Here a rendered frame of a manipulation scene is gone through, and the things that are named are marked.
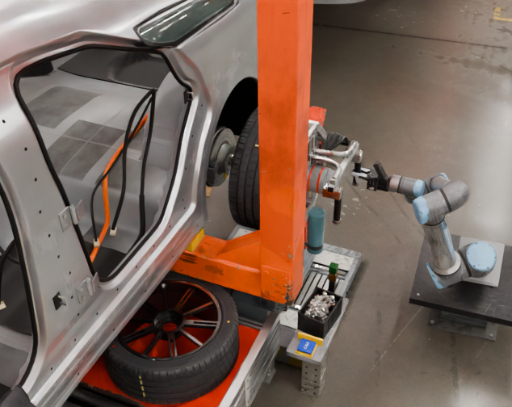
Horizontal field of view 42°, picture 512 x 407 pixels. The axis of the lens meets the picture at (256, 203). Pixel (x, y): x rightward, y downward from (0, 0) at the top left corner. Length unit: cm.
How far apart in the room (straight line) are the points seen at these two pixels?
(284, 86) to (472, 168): 291
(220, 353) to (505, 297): 156
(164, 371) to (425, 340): 153
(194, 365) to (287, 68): 136
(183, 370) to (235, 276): 53
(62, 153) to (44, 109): 45
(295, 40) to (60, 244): 108
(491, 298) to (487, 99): 277
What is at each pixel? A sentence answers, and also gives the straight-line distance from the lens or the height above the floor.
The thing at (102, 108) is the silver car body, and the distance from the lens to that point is 382.
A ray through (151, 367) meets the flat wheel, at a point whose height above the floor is 50.
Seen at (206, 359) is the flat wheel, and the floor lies 50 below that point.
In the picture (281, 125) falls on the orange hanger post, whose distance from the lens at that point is 265.
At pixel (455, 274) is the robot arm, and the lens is 355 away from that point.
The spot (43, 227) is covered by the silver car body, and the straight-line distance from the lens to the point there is 229.
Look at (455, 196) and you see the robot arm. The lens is 308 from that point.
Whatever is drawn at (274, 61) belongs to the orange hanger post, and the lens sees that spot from 253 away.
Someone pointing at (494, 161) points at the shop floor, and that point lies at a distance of 539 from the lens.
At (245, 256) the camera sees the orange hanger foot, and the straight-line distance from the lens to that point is 318.
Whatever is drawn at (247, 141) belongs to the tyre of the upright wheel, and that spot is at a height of 112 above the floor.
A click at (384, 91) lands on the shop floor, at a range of 614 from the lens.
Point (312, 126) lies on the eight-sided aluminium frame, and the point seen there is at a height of 112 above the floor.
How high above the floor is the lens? 288
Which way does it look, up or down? 38 degrees down
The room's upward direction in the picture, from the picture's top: 1 degrees counter-clockwise
